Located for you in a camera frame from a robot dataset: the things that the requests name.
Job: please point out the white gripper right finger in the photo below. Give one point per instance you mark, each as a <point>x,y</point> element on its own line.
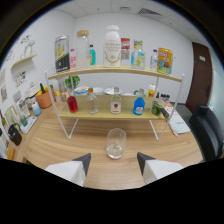
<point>158,170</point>

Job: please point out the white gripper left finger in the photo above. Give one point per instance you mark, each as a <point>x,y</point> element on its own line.
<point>68,170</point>

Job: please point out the glass bowl of limes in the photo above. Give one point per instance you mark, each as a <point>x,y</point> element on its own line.
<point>157,108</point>

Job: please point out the clear bottle with red label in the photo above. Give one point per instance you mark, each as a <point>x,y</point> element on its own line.
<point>116,106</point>

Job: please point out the white cloth pouch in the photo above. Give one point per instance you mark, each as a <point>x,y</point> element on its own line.
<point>180,125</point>

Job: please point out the clear drinking glass with ice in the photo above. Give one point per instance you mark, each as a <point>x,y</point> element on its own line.
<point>116,143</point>

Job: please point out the black chair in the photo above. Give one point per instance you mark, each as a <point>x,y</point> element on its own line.
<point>206,133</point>

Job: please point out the orange printed booklet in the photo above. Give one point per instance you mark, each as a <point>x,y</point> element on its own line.
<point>168,107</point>

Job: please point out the black mug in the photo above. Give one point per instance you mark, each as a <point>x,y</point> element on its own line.
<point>15,135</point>

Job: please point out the red liquid bottle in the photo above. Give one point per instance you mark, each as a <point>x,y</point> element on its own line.
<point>72,104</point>

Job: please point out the blue liquid bottle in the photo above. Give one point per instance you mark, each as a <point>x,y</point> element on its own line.
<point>139,106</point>

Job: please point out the white and blue bottle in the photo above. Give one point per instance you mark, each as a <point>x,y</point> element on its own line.
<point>36,109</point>

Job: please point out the clear bottle with orange cap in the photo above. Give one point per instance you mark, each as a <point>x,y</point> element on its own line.
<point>92,104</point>

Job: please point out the two-tier wooden shelf rack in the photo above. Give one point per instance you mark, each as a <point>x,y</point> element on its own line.
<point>110,111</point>

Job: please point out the small spice jar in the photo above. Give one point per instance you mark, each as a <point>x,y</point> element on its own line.
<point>163,97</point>
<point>167,98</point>

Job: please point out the small dark bottle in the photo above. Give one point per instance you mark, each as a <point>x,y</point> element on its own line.
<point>157,96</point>

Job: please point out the orange pot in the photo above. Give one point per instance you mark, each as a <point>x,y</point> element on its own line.
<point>44,99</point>

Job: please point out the green and white mug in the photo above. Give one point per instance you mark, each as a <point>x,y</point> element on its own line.
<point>145,92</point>

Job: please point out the yellow tub with white lid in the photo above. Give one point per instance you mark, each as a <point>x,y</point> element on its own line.
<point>151,90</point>

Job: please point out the blue patterned bowl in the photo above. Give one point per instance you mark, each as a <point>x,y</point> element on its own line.
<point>81,90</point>

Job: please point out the wide white bowl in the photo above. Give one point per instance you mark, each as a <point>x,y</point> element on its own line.
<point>109,90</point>

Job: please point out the green potted plant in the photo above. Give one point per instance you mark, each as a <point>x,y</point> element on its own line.
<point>76,81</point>

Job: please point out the brown door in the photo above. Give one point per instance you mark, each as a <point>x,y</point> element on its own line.
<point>200,76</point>

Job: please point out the small clear bottle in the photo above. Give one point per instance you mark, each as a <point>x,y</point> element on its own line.
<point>153,60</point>

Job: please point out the small pink bottle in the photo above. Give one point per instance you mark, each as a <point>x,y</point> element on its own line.
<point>72,60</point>

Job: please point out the clear bottle with green label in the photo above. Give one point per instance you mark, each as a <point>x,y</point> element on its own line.
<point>139,56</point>

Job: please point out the small teal bottle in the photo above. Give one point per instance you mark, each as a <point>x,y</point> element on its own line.
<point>92,56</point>

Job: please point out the red and white box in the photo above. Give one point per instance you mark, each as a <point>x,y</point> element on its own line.
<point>125,51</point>

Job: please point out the large white bottle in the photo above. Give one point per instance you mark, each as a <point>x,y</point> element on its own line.
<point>112,48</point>

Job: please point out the ceiling air vent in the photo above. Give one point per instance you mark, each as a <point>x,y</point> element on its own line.
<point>149,12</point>

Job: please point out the wooden wall shelf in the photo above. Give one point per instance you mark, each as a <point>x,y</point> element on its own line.
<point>23,60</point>

